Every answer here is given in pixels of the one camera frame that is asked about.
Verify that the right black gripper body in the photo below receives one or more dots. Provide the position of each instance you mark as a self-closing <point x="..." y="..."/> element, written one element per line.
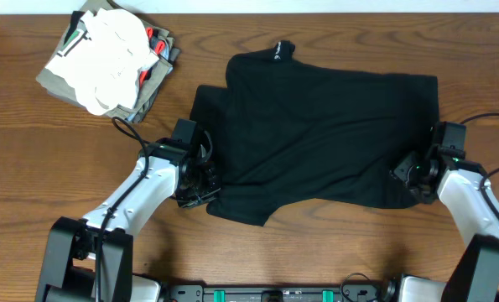
<point x="410" y="170"/>

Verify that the red and grey folded garment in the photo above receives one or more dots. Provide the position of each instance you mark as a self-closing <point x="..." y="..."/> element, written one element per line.
<point x="159" y="46"/>

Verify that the white folded garment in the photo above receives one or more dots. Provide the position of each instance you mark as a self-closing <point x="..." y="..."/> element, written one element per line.
<point x="103" y="59"/>

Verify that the black t-shirt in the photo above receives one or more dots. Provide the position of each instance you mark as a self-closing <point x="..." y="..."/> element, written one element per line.
<point x="284" y="131"/>

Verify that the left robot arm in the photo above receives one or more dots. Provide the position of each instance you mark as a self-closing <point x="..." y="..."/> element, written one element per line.
<point x="91" y="258"/>

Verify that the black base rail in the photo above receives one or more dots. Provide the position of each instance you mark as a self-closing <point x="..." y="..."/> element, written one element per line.
<point x="342" y="293"/>

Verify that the olive folded garment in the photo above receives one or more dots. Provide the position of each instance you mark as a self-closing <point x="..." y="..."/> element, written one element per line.
<point x="57" y="87"/>

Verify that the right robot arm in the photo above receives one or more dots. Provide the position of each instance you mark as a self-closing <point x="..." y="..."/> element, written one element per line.
<point x="443" y="173"/>

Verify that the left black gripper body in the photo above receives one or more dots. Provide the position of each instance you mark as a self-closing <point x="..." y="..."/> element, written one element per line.
<point x="201" y="185"/>

